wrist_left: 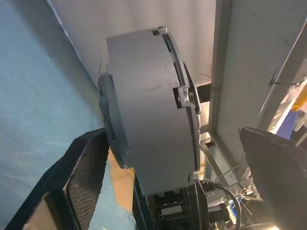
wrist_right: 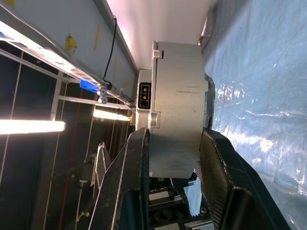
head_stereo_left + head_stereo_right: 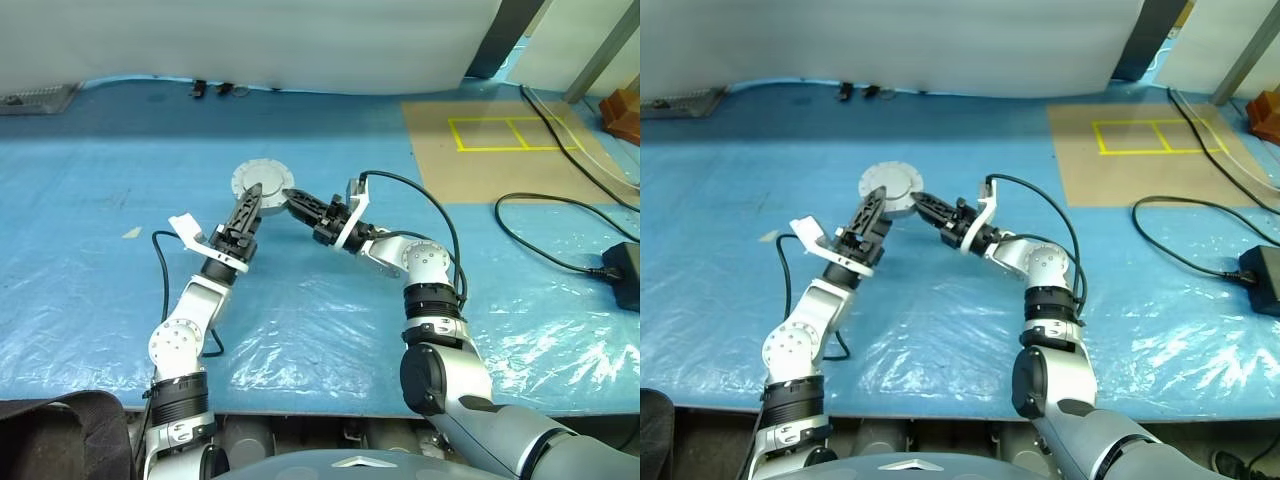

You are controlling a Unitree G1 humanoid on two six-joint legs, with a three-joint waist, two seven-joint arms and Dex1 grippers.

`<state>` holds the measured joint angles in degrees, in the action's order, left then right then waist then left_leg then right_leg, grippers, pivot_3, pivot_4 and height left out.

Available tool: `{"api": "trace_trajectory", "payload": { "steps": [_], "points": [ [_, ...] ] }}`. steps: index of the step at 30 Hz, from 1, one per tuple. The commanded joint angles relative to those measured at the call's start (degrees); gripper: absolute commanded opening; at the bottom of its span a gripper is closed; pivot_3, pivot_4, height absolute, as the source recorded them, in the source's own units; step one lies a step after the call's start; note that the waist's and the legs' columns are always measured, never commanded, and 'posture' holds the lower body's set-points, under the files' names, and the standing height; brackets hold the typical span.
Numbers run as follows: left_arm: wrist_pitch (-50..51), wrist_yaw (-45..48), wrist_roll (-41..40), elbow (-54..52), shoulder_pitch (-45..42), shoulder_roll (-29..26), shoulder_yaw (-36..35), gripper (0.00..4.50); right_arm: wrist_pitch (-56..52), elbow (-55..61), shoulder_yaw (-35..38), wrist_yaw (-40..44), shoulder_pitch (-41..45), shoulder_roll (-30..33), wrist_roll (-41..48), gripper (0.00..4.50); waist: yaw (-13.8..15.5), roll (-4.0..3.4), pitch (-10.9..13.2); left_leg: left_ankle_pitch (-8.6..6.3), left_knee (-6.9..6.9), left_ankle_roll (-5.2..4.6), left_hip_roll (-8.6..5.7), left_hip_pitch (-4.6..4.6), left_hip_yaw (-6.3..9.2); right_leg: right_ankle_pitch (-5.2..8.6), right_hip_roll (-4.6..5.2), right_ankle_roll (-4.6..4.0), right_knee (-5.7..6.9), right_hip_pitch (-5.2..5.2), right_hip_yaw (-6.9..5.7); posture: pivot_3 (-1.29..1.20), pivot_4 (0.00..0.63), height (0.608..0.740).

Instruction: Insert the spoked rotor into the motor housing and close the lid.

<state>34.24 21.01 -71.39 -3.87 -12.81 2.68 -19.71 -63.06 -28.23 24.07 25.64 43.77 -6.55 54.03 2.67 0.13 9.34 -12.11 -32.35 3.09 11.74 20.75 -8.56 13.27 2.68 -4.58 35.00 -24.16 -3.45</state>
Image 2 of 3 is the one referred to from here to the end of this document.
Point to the glowing fluorescent tube light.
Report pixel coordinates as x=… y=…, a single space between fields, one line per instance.
x=31 y=126
x=110 y=115

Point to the blue plastic table sheet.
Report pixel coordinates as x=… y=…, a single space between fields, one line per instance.
x=263 y=83

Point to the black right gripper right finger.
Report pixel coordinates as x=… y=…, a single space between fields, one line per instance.
x=220 y=167

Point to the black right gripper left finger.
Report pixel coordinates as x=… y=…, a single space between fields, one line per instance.
x=129 y=163

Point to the blue plastic clip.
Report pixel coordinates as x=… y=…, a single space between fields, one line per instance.
x=88 y=86

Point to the silver motor stator with copper windings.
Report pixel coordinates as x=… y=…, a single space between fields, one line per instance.
x=178 y=107

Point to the aluminium frame rail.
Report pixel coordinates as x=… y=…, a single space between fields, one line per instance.
x=48 y=51

